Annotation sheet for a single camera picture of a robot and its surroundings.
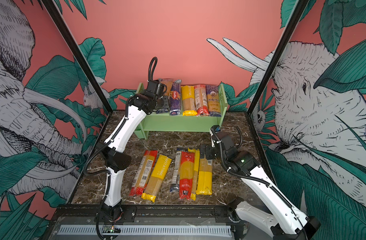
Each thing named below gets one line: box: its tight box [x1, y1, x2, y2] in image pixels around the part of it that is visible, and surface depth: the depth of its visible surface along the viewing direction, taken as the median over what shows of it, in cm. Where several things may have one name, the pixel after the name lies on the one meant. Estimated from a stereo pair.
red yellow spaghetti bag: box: [179, 151, 195, 200], surface depth 84 cm
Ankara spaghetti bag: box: [206, 84, 222, 117], surface depth 86 cm
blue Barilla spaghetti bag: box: [169, 79, 182, 116], surface depth 85 cm
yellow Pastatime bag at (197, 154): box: [187, 148, 200, 201], surface depth 87 cm
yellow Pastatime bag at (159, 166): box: [141, 154, 172, 203], surface depth 87 cm
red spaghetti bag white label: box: [194, 84, 210, 117], surface depth 86 cm
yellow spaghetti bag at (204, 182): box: [196, 157, 213, 196], surface depth 87 cm
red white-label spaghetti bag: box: [129, 150, 158, 196], surface depth 87 cm
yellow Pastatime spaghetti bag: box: [181, 85, 198, 117], surface depth 85 cm
